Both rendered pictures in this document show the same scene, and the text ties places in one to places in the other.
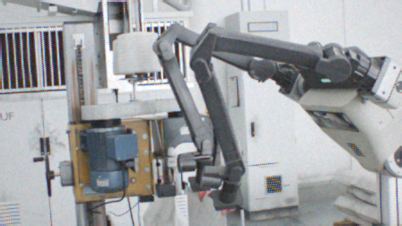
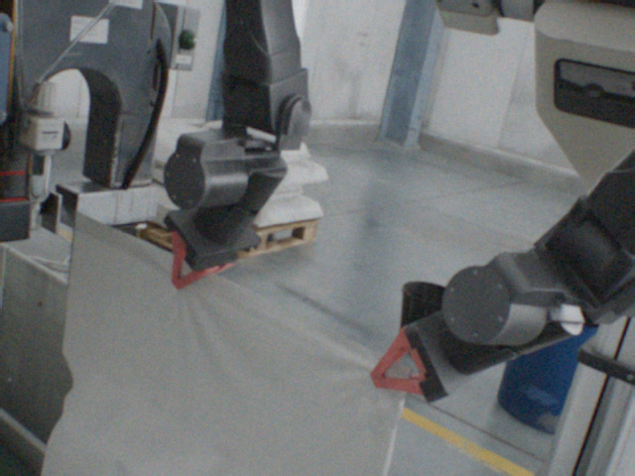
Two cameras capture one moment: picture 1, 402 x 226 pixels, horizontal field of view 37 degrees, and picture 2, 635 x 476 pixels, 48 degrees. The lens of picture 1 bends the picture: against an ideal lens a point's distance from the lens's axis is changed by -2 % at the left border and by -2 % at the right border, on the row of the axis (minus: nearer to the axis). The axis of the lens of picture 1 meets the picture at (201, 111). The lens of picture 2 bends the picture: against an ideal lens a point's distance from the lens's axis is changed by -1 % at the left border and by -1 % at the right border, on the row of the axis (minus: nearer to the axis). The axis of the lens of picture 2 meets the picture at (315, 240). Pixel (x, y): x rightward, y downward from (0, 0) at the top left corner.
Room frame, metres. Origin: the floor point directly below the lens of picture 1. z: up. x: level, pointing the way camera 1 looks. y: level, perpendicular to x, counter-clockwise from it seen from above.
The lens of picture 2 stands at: (1.65, 0.43, 1.35)
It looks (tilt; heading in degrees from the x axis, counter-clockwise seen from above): 17 degrees down; 319
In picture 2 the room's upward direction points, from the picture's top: 11 degrees clockwise
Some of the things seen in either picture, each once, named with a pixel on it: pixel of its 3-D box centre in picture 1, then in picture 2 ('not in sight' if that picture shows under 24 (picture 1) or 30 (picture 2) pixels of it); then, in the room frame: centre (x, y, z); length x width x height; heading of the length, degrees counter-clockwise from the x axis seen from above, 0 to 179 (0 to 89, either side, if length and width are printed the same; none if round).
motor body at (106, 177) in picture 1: (108, 159); not in sight; (2.35, 0.37, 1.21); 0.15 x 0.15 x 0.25
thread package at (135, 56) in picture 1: (138, 53); not in sight; (2.40, 0.23, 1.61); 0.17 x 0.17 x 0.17
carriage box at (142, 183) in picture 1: (109, 158); not in sight; (2.59, 0.41, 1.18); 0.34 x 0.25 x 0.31; 105
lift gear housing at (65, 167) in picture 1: (65, 173); not in sight; (2.52, 0.58, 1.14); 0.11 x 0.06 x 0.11; 15
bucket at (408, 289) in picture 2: not in sight; (427, 318); (3.64, -2.10, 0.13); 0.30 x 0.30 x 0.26
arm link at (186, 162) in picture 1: (193, 155); (234, 146); (2.24, 0.04, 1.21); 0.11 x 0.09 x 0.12; 105
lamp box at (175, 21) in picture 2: not in sight; (168, 35); (2.64, -0.08, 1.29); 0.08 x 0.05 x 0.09; 15
